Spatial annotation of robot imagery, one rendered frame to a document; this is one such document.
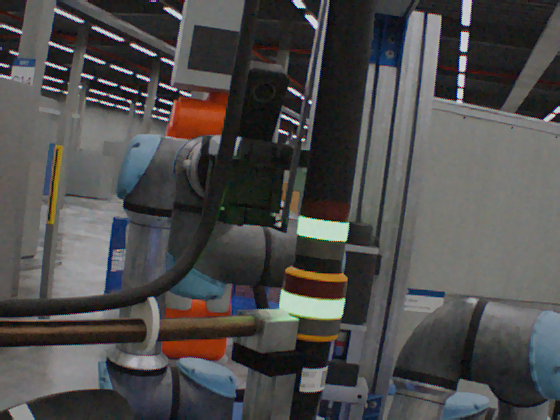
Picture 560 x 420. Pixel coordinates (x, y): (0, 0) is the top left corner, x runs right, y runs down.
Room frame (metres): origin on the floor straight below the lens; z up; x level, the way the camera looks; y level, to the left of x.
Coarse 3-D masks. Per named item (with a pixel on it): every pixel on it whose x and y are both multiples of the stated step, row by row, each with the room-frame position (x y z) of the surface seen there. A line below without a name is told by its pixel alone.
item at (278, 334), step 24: (240, 312) 0.44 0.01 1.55; (264, 336) 0.42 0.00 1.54; (288, 336) 0.43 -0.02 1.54; (240, 360) 0.44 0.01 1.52; (264, 360) 0.42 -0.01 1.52; (288, 360) 0.43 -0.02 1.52; (264, 384) 0.44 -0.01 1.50; (288, 384) 0.44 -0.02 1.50; (264, 408) 0.43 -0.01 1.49; (288, 408) 0.44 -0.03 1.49
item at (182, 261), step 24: (240, 24) 0.40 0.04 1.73; (240, 48) 0.40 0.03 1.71; (240, 72) 0.40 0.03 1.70; (240, 96) 0.40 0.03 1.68; (240, 120) 0.40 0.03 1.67; (216, 168) 0.40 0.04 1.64; (216, 192) 0.40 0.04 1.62; (216, 216) 0.40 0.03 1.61; (192, 240) 0.39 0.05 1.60; (192, 264) 0.39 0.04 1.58; (144, 288) 0.37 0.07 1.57; (168, 288) 0.38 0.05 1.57; (0, 312) 0.31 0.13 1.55; (24, 312) 0.32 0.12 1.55; (48, 312) 0.33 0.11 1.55; (72, 312) 0.34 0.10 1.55; (144, 312) 0.37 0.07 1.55
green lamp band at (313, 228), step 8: (304, 224) 0.46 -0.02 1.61; (312, 224) 0.45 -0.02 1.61; (320, 224) 0.45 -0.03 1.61; (328, 224) 0.45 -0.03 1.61; (336, 224) 0.45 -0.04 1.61; (344, 224) 0.46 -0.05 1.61; (304, 232) 0.46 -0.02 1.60; (312, 232) 0.45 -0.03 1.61; (320, 232) 0.45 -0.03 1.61; (328, 232) 0.45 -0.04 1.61; (336, 232) 0.45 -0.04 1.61; (344, 232) 0.46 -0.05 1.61; (344, 240) 0.46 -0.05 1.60
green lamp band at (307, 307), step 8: (288, 296) 0.45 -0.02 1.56; (296, 296) 0.45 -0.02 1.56; (280, 304) 0.46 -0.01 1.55; (288, 304) 0.45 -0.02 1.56; (296, 304) 0.45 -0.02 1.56; (304, 304) 0.45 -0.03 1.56; (312, 304) 0.44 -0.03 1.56; (320, 304) 0.44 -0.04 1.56; (328, 304) 0.45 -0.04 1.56; (336, 304) 0.45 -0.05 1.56; (296, 312) 0.45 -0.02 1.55; (304, 312) 0.44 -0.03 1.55; (312, 312) 0.44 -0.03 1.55; (320, 312) 0.44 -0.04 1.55; (328, 312) 0.45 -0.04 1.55; (336, 312) 0.45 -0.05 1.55
